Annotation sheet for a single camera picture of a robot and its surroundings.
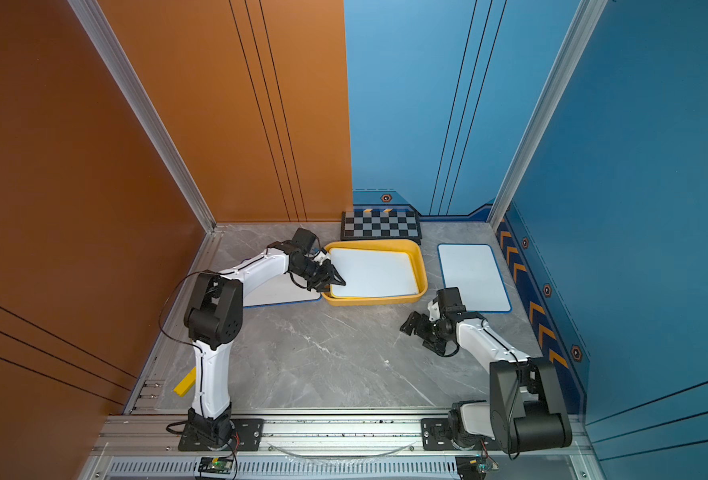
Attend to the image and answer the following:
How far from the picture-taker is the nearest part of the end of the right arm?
2.19ft

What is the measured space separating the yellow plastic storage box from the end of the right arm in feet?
0.38

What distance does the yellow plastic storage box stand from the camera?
0.93 meters
